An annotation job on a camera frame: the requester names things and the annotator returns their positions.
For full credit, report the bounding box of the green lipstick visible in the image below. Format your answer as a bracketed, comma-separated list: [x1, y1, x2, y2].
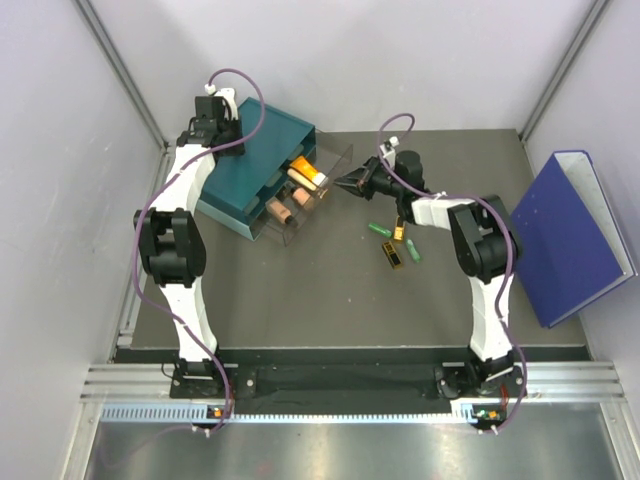
[368, 222, 392, 239]
[405, 239, 421, 263]

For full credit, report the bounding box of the small foundation bottle dropper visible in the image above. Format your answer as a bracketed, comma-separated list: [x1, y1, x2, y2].
[284, 183, 313, 209]

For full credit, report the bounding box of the orange cream tube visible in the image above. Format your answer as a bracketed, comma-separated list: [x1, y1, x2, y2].
[290, 155, 327, 187]

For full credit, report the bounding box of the teal drawer organizer box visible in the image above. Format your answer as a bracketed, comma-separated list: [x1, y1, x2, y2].
[196, 106, 316, 241]

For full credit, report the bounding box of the clear drawer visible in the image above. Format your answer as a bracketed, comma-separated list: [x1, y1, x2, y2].
[252, 130, 353, 246]

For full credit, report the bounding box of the foundation bottle black cap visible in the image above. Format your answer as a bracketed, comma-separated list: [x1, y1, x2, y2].
[266, 198, 297, 226]

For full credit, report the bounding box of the gold black lipstick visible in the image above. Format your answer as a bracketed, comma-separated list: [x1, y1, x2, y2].
[382, 241, 403, 270]

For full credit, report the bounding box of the beige concealer tube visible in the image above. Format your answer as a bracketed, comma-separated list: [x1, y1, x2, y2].
[287, 168, 318, 192]

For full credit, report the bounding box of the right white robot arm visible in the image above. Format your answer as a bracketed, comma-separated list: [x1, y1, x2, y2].
[333, 137, 523, 398]

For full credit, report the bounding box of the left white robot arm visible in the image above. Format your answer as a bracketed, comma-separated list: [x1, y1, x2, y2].
[133, 89, 342, 398]

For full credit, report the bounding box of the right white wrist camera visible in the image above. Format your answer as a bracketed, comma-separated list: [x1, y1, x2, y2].
[379, 136, 399, 158]

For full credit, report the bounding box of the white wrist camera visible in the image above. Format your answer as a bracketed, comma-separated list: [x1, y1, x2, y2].
[379, 136, 399, 158]
[204, 83, 239, 120]

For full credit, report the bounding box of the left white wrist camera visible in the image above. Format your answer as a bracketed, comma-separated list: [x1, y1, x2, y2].
[204, 83, 239, 120]

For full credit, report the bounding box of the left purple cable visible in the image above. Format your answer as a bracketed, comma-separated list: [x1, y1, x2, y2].
[128, 67, 266, 434]

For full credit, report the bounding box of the blue ring binder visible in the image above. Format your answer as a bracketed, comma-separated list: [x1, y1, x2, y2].
[511, 150, 637, 328]

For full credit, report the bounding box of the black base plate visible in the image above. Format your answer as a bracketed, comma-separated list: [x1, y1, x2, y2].
[168, 362, 529, 415]

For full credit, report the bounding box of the aluminium frame rail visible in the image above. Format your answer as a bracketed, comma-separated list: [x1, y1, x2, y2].
[80, 362, 625, 426]

